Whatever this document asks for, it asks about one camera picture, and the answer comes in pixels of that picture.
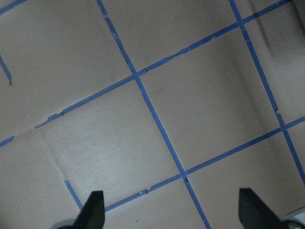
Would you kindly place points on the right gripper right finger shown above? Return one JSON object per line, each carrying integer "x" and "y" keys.
{"x": 254, "y": 213}

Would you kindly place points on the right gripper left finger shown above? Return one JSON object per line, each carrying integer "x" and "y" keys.
{"x": 92, "y": 216}

